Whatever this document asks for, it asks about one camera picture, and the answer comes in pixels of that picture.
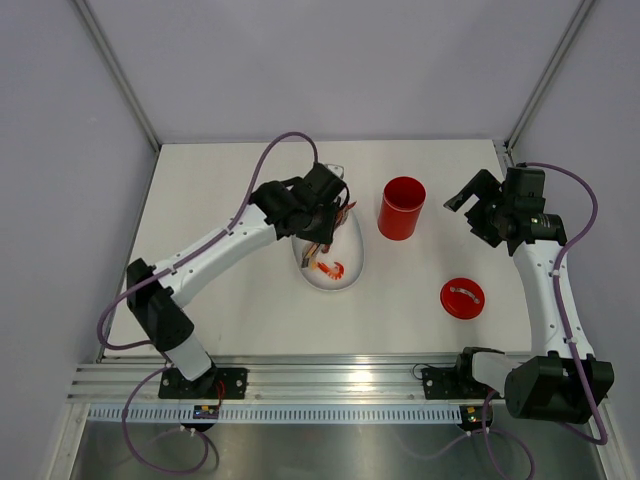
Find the aluminium frame post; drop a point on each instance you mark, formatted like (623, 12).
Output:
(107, 54)
(559, 55)

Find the metal tongs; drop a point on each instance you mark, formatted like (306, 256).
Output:
(311, 251)

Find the right aluminium frame post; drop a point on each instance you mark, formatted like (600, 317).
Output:
(559, 55)

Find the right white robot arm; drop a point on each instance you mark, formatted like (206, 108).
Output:
(563, 381)

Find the red round lid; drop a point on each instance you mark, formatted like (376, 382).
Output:
(462, 298)

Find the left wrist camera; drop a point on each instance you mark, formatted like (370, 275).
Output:
(337, 170)

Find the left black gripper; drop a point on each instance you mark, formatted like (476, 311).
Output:
(324, 235)

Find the aluminium mounting rail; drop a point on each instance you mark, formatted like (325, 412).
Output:
(305, 379)

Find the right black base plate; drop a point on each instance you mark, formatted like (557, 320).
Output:
(462, 383)

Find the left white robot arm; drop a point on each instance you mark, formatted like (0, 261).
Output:
(157, 294)

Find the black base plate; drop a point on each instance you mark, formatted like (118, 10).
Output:
(462, 383)
(225, 383)

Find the white oval plate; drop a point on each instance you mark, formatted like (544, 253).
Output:
(347, 248)

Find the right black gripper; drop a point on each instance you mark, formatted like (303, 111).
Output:
(484, 186)

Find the red cylindrical container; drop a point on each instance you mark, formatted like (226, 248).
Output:
(402, 201)

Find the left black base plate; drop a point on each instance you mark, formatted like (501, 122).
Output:
(225, 383)

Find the white slotted cable duct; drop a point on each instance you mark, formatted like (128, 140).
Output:
(291, 414)

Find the red carrot fan slice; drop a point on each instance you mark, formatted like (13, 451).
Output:
(344, 213)

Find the left aluminium frame post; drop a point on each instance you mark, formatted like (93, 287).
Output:
(107, 54)

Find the red shrimp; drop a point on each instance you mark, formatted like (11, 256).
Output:
(335, 271)

